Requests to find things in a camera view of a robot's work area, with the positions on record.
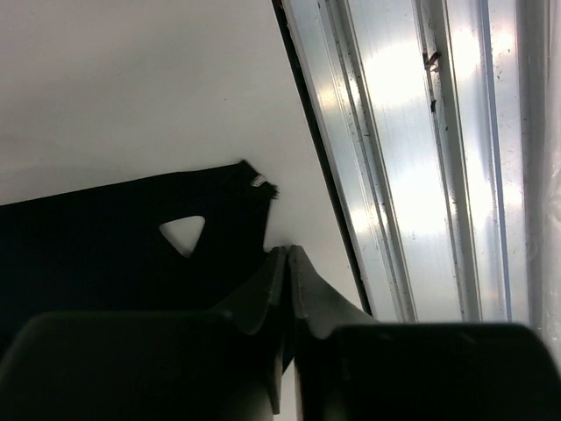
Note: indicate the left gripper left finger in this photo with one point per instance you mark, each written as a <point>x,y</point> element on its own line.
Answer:
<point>225,363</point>

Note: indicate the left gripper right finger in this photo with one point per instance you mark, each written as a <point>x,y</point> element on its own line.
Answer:
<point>348,366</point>

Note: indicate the aluminium front rail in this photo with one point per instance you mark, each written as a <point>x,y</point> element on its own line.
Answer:
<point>439,123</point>

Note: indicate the black bra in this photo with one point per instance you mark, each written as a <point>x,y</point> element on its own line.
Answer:
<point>178,241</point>

